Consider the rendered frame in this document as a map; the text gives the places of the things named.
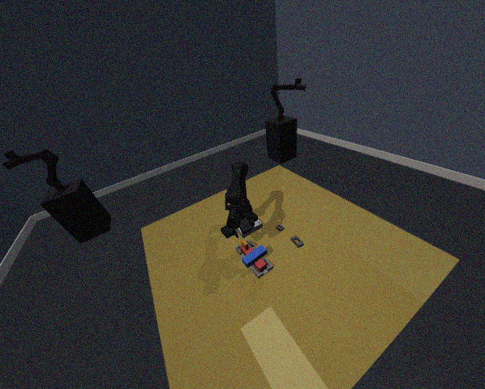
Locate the red tapered block with square sockets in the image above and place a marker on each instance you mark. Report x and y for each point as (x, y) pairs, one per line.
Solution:
(260, 265)

